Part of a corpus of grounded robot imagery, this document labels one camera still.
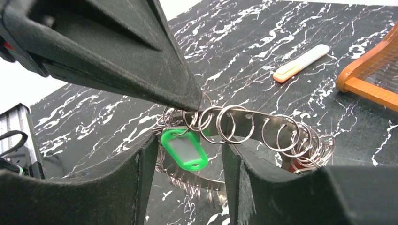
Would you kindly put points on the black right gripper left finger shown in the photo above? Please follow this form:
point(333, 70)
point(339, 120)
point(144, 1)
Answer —
point(113, 192)

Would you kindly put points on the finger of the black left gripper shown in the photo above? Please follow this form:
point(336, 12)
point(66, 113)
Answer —
point(120, 46)

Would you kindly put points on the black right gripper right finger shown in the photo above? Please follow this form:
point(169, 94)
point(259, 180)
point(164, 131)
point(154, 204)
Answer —
point(260, 193)

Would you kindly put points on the green headed key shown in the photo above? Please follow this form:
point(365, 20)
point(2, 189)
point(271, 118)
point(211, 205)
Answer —
point(185, 148)

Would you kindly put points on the orange wooden two-tier shelf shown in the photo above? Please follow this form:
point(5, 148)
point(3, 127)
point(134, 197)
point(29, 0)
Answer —
point(374, 75)

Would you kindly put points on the grey orange marker pen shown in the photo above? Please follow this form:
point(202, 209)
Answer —
point(287, 71)

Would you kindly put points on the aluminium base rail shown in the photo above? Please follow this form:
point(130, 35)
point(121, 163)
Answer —
point(19, 151)

